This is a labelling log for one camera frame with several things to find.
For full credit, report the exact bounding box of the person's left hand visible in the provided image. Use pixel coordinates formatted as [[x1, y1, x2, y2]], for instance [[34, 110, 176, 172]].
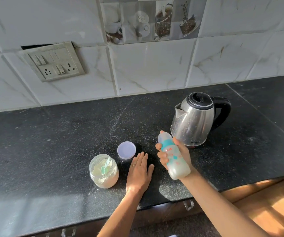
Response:
[[126, 152, 155, 196]]

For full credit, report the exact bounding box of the person's right hand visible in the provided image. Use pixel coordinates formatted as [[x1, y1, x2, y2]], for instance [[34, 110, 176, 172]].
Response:
[[155, 137, 196, 181]]

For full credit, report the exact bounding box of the clear baby bottle teal collar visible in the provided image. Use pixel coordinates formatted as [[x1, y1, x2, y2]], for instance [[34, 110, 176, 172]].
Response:
[[158, 131, 191, 181]]

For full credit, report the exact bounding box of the person's left forearm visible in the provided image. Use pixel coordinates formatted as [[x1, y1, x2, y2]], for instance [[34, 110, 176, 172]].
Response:
[[97, 190, 145, 237]]

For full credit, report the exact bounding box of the person's right forearm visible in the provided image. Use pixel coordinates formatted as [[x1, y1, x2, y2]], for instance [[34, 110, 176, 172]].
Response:
[[180, 168, 272, 237]]

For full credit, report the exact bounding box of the lavender round jar lid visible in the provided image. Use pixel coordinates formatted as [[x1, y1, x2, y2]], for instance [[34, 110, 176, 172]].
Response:
[[117, 142, 136, 160]]

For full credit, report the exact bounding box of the stainless steel electric kettle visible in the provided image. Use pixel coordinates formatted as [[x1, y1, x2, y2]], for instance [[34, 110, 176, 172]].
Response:
[[170, 92, 231, 148]]

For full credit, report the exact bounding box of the green plastic scoop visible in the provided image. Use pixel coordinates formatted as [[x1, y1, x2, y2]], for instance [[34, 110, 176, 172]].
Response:
[[101, 158, 111, 175]]

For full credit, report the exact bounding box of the clear jar of powder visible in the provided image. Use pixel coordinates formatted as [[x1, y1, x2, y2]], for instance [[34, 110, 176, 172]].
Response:
[[89, 154, 120, 189]]

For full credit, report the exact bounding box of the coffee print decorative tile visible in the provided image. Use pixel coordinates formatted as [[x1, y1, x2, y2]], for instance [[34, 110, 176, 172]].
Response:
[[99, 0, 208, 45]]

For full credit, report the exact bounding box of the metal cabinet handle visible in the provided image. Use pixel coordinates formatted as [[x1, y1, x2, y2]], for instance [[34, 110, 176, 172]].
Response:
[[183, 199, 195, 211], [61, 227, 77, 237]]

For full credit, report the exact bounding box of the grey wall switchboard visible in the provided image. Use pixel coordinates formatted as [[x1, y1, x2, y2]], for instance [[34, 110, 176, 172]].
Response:
[[19, 41, 86, 83]]

